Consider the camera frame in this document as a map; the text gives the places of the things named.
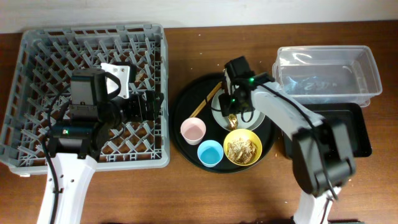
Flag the pink plastic cup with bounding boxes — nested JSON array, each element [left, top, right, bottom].
[[180, 118, 206, 145]]

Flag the yellow bowl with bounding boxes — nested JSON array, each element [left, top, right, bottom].
[[223, 129, 262, 166]]

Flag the food scraps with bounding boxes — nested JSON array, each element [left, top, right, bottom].
[[227, 138, 257, 165]]

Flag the light blue plastic cup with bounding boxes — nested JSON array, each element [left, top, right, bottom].
[[197, 140, 224, 167]]

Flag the gold snack wrapper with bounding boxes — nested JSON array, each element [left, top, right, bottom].
[[228, 114, 238, 130]]

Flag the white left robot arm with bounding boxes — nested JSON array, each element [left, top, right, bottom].
[[37, 68, 164, 223]]

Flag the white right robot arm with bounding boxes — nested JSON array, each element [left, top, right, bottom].
[[220, 57, 356, 223]]

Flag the grey plastic dishwasher rack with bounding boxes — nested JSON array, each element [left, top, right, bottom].
[[1, 24, 169, 177]]

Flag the light grey plate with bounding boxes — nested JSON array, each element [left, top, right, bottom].
[[211, 89, 265, 131]]

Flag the round black tray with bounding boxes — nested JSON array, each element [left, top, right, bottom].
[[169, 73, 277, 174]]

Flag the clear plastic bin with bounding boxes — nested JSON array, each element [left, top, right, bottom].
[[272, 45, 382, 107]]

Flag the black rectangular tray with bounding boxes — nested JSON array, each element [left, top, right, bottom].
[[304, 103, 373, 157]]

